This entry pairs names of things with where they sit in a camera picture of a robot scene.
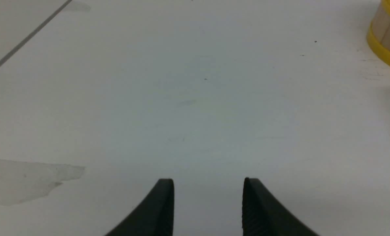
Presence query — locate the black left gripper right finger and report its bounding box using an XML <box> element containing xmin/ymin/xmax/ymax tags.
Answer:
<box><xmin>242</xmin><ymin>177</ymin><xmax>317</xmax><ymax>236</ymax></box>

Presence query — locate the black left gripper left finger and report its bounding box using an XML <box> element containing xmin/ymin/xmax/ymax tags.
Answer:
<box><xmin>107</xmin><ymin>178</ymin><xmax>175</xmax><ymax>236</ymax></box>

